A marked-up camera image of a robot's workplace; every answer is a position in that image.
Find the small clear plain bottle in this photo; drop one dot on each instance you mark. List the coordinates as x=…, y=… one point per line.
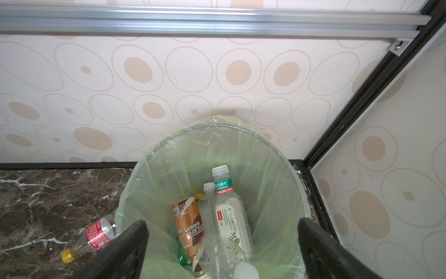
x=220, y=258

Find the tall clear white-cap bottle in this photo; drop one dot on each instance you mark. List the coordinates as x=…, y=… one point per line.
x=206, y=208

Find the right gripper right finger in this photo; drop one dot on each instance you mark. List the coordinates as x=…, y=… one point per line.
x=325, y=258

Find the horizontal aluminium rail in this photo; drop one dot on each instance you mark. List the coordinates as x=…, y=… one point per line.
x=187, y=21

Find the green soda bottle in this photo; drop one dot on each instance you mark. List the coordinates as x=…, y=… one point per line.
x=183, y=256

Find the brown label bottle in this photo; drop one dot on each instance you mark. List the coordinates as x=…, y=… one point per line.
x=190, y=230

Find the green lined mesh waste bin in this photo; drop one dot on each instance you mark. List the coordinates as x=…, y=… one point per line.
x=256, y=192

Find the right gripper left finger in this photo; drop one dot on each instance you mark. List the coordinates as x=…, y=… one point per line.
x=122, y=259

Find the red label clear bottle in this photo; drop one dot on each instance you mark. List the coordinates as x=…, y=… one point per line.
x=95, y=237

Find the red white label bottle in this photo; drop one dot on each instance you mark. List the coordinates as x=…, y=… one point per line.
x=231, y=220

